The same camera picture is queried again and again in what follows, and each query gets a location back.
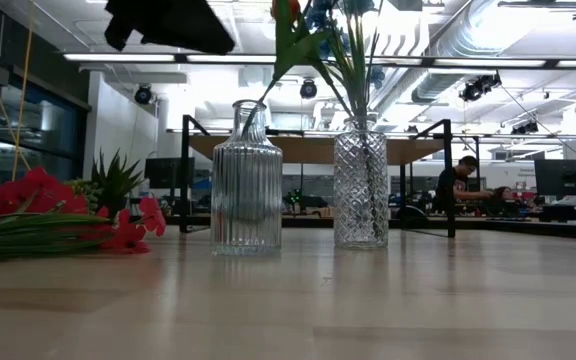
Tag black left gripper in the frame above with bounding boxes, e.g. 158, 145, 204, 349
103, 0, 236, 56

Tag dark red artificial tulip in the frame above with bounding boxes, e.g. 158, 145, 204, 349
241, 0, 337, 139

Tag blue artificial flower bunch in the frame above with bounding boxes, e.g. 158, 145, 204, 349
305, 0, 387, 236

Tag ribbed clear glass vase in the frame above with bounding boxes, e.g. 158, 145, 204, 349
209, 98, 284, 257

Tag diamond-pattern clear glass vase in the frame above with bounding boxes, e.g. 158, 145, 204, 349
333, 115, 390, 250

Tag wooden shelf with black legs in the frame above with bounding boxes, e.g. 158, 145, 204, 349
180, 113, 457, 239

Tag black round ceiling spotlight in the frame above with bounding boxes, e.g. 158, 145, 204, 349
133, 83, 154, 106
299, 78, 319, 100

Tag black computer monitor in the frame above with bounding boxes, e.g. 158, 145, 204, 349
534, 158, 576, 197
143, 157, 197, 191

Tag potted green succulent plant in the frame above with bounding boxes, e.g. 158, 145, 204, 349
65, 148, 147, 219

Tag black device with green light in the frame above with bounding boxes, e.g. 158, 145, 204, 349
282, 188, 329, 214

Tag black office chair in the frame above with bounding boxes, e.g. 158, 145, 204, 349
395, 204, 432, 224

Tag black ceiling track lights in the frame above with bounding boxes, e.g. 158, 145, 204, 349
458, 72, 503, 103

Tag person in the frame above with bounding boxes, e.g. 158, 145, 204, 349
487, 185, 534, 217
435, 154, 494, 214

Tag black office desk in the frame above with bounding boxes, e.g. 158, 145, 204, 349
537, 199, 576, 225

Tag silver ventilation duct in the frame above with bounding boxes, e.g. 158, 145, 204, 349
410, 0, 514, 104

